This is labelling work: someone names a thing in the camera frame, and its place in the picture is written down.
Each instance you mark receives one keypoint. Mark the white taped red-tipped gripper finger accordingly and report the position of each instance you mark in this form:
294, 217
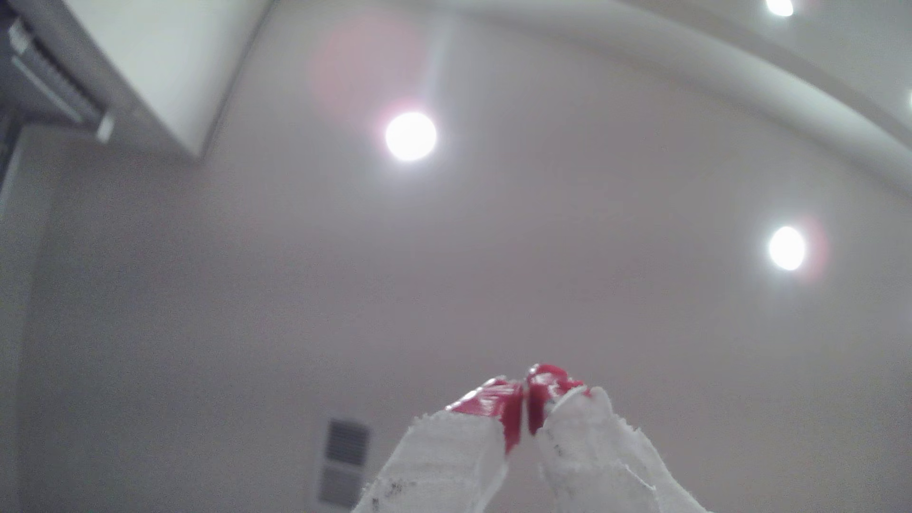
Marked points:
598, 456
449, 456

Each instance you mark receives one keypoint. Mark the round ceiling light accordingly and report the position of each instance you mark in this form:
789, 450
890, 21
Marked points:
787, 248
411, 135
779, 6

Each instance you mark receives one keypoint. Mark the grey wall vent grille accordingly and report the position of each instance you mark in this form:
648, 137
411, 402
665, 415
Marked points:
345, 463

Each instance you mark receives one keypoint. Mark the white wall air conditioner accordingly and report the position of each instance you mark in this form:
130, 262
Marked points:
164, 64

